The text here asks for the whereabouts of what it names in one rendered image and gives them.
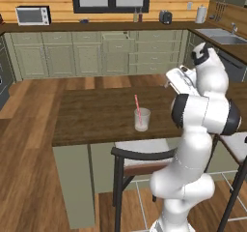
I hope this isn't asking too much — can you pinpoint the steel tap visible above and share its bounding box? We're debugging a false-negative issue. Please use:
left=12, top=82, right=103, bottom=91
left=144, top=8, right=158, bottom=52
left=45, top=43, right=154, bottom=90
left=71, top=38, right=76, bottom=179
left=230, top=21, right=239, bottom=36

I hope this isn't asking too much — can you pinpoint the open green drawer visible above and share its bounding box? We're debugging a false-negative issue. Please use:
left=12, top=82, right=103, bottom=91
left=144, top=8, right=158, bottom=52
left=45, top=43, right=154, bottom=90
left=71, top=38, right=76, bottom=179
left=101, top=31, right=136, bottom=54

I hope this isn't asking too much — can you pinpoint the green dining counter base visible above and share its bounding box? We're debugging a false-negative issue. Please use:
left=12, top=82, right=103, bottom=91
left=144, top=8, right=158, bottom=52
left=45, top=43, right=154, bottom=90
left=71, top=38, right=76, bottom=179
left=52, top=134, right=247, bottom=230

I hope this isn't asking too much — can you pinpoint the rail with hanging tools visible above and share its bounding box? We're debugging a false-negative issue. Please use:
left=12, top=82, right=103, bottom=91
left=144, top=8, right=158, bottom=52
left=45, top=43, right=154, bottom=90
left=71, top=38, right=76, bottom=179
left=213, top=1, right=228, bottom=23

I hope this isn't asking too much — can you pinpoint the white microwave oven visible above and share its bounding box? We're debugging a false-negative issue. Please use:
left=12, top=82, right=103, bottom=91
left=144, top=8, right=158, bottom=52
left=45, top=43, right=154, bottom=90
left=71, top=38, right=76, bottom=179
left=14, top=5, right=52, bottom=27

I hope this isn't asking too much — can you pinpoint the steel sink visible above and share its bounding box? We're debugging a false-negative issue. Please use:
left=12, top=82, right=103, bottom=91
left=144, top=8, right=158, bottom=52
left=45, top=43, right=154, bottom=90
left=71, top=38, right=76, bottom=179
left=195, top=27, right=247, bottom=46

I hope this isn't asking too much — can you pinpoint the clear glass cup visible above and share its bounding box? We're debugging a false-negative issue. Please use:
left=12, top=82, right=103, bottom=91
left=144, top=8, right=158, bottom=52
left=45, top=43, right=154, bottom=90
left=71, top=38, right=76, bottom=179
left=133, top=107, right=151, bottom=132

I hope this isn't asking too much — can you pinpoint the green lower cupboard run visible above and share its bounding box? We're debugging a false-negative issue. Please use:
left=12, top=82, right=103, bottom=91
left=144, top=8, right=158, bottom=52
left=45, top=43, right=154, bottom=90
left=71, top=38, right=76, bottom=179
left=3, top=28, right=206, bottom=81

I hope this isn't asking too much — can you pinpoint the dark dishwasher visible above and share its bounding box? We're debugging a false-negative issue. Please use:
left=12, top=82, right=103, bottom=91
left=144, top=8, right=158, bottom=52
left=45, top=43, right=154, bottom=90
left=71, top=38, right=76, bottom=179
left=217, top=49, right=247, bottom=83

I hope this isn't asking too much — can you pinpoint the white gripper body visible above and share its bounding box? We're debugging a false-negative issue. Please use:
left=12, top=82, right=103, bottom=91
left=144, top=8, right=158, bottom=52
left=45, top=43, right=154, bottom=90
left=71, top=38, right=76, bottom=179
left=165, top=67, right=202, bottom=98

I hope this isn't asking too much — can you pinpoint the white paper towel roll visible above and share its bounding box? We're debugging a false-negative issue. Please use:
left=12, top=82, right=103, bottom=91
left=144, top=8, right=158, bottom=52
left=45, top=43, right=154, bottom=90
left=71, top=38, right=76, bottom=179
left=194, top=4, right=208, bottom=25

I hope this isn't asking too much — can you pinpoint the black toaster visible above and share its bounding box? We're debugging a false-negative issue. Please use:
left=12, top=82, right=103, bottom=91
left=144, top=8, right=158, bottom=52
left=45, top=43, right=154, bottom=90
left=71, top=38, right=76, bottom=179
left=158, top=10, right=174, bottom=26

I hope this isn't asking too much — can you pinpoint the black stool with white seat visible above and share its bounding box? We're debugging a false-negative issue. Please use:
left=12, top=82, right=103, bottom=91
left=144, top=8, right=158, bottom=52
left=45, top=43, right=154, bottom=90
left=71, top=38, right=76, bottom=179
left=206, top=130, right=247, bottom=232
left=110, top=138, right=181, bottom=232

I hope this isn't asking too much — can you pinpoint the dark oven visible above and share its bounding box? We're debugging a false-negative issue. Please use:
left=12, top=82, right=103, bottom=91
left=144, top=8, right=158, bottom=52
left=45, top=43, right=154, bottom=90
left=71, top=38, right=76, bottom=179
left=0, top=35, right=16, bottom=112

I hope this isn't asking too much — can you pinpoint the red striped straw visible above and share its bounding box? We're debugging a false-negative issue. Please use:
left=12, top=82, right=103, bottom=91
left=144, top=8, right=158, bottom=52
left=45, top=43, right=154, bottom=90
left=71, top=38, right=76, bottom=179
left=133, top=94, right=144, bottom=126

